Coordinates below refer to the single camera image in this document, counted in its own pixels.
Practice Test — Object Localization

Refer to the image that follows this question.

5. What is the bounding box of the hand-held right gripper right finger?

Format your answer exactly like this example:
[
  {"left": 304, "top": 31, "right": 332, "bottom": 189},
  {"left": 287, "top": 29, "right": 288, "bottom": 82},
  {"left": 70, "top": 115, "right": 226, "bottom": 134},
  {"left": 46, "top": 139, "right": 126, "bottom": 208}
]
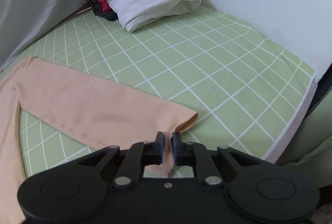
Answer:
[{"left": 171, "top": 132, "right": 278, "bottom": 186}]

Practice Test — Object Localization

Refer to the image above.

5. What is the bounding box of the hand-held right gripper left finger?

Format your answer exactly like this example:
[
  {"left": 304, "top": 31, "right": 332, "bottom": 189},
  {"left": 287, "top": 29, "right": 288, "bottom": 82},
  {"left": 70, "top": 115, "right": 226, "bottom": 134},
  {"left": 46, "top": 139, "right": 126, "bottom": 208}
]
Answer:
[{"left": 53, "top": 132, "right": 165, "bottom": 187}]

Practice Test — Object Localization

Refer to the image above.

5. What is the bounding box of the beige garment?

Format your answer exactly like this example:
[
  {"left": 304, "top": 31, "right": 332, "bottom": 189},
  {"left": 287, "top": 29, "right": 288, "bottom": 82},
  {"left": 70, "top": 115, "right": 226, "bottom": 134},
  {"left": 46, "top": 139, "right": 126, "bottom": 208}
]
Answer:
[{"left": 0, "top": 56, "right": 199, "bottom": 224}]

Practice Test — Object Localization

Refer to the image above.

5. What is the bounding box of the white mattress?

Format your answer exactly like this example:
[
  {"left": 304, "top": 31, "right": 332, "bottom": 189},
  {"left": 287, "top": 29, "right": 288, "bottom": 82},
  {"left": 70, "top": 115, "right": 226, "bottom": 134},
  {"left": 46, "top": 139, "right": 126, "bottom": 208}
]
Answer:
[{"left": 265, "top": 76, "right": 319, "bottom": 162}]

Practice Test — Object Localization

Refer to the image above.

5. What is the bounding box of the olive green cloth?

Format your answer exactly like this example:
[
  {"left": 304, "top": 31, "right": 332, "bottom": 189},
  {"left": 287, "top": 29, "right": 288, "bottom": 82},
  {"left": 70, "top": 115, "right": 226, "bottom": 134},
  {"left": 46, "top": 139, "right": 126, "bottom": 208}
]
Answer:
[{"left": 275, "top": 98, "right": 332, "bottom": 189}]

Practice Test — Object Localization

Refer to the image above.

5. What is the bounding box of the black garment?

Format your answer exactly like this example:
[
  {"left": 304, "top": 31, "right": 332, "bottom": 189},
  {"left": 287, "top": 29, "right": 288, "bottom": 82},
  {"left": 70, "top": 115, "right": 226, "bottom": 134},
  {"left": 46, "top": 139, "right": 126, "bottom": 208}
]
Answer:
[{"left": 91, "top": 0, "right": 118, "bottom": 21}]

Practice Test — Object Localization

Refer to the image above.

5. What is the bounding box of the red garment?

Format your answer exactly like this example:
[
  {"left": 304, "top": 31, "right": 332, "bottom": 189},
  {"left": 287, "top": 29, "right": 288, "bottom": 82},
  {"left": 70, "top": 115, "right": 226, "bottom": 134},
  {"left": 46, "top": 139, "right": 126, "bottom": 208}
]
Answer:
[{"left": 97, "top": 0, "right": 111, "bottom": 14}]

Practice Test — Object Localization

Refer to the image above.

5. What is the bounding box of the grey carrot-print sheet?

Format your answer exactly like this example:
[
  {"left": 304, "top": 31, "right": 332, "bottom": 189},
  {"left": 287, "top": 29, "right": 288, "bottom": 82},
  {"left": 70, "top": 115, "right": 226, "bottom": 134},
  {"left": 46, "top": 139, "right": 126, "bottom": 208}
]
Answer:
[{"left": 0, "top": 0, "right": 92, "bottom": 69}]

